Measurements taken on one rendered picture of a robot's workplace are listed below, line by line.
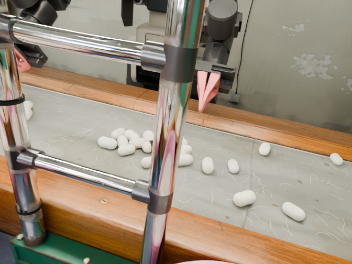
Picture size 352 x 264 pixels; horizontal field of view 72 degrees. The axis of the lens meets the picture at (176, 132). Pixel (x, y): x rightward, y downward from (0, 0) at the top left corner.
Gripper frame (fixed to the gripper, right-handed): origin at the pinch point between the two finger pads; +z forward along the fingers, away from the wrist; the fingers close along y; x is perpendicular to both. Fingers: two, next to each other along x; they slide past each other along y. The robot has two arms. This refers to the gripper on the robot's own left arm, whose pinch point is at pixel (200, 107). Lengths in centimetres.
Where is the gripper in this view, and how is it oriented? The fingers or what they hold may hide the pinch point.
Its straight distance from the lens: 50.3
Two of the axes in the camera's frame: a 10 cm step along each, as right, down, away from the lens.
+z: -2.8, 8.9, -3.5
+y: 9.6, 2.4, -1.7
